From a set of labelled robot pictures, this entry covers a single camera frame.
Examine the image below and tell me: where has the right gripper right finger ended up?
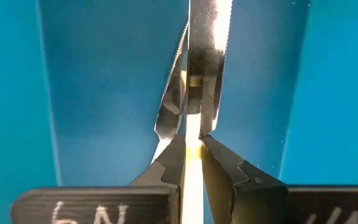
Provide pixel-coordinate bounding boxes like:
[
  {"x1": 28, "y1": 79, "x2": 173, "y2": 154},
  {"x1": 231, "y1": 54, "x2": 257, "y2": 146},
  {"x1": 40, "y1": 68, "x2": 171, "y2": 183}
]
[{"x1": 200, "y1": 134, "x2": 358, "y2": 224}]

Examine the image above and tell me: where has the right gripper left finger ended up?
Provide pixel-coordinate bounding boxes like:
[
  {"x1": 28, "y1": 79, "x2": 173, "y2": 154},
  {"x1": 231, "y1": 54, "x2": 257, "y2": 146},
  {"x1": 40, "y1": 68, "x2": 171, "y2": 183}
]
[{"x1": 10, "y1": 133, "x2": 186, "y2": 224}]

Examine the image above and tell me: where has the cream-handled table knife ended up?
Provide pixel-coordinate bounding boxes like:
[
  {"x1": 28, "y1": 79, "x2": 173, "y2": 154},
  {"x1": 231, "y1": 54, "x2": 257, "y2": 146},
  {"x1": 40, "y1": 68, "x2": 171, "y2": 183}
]
[
  {"x1": 150, "y1": 21, "x2": 190, "y2": 165},
  {"x1": 181, "y1": 0, "x2": 234, "y2": 224}
]

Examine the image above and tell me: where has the blue plastic bin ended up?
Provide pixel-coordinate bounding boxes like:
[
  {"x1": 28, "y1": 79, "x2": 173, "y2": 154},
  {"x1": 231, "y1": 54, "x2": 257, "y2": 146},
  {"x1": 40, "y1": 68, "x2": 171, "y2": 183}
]
[{"x1": 0, "y1": 0, "x2": 358, "y2": 224}]

